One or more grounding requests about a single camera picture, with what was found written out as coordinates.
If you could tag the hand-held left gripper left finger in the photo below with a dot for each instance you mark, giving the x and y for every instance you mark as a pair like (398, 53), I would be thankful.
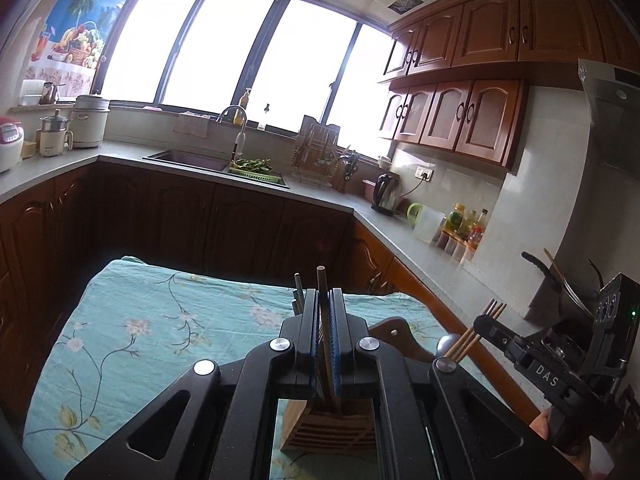
(311, 340)

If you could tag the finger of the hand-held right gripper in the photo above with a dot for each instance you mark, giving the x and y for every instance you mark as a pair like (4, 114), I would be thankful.
(502, 340)

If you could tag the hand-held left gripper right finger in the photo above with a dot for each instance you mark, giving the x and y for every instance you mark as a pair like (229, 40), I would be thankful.
(340, 342)

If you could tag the dark wooden chopstick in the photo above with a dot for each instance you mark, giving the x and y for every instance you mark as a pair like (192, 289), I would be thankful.
(325, 310)

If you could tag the wooden utensil holder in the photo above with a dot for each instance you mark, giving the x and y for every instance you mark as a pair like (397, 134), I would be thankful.
(325, 427)

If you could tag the person's right hand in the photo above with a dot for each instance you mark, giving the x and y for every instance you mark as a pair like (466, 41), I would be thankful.
(541, 424)

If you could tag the wooden chair back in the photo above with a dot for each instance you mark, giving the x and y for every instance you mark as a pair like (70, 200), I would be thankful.
(395, 332)

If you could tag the metal spoon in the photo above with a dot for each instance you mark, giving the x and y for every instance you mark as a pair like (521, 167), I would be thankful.
(445, 345)

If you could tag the wooden spatula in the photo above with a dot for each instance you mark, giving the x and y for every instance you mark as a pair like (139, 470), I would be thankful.
(553, 261)

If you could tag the red label sauce bottle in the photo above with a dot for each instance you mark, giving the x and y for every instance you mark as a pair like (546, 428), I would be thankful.
(475, 237)

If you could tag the row of spice jars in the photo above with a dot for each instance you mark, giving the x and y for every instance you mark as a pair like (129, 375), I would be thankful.
(452, 246)

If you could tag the cooking oil bottle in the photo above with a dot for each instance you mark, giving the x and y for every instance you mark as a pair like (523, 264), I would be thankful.
(455, 217)
(470, 221)

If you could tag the clear sauce bottle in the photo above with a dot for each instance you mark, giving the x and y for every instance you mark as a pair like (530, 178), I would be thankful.
(482, 217)

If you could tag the black electric kettle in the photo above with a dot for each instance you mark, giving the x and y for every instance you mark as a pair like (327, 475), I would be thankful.
(387, 195)

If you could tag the wooden lower cabinets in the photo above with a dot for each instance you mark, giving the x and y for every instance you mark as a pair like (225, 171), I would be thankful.
(200, 230)

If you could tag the wooden cabinets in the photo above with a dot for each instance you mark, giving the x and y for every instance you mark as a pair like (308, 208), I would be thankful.
(200, 230)
(500, 35)

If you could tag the pink container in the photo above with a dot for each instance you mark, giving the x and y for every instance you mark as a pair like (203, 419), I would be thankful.
(369, 188)

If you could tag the teal floral tablecloth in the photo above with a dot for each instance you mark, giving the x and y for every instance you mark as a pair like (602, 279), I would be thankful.
(150, 335)

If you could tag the green plastic basket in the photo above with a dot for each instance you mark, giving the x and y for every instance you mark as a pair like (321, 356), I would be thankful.
(257, 176)

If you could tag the knife block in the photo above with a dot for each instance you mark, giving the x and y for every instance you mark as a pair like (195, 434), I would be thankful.
(347, 170)

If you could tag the green vegetables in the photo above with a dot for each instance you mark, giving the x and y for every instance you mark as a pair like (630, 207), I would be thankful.
(252, 164)

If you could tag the white bowl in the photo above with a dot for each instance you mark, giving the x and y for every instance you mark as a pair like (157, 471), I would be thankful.
(385, 162)

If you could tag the wooden cutting board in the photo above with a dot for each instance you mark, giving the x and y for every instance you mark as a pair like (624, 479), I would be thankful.
(320, 132)

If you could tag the metal faucet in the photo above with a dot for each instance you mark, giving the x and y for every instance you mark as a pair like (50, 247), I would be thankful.
(239, 135)

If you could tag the kitchen sink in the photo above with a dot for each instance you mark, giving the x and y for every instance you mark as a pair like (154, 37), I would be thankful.
(187, 158)

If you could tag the clear soap dispenser bottle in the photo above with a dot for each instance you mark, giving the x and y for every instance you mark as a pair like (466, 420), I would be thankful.
(266, 119)

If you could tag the yellow bottle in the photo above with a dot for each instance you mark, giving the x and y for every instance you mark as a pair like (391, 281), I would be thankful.
(242, 110)

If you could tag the white dish cloth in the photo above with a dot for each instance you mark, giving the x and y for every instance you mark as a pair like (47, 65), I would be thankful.
(192, 124)

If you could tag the steel range hood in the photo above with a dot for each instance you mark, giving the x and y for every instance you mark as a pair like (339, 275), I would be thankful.
(610, 110)

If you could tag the kitchen window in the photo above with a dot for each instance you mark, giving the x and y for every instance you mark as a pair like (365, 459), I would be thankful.
(220, 50)

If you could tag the wooden upper cabinets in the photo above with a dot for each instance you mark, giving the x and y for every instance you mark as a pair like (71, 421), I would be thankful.
(500, 35)

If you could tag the large white cooker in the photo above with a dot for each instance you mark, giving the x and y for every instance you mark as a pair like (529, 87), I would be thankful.
(90, 120)

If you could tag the small white electric pot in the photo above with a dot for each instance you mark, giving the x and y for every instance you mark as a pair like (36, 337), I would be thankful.
(54, 132)

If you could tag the ceiling vent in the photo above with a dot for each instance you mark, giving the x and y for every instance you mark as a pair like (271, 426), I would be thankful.
(405, 2)

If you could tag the white and red rice cooker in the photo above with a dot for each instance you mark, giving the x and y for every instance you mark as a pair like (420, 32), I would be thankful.
(7, 142)

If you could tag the fruit print window blind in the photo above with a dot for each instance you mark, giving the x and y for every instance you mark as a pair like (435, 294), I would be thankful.
(80, 10)

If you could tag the white wall socket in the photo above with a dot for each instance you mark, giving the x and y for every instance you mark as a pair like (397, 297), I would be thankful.
(424, 174)

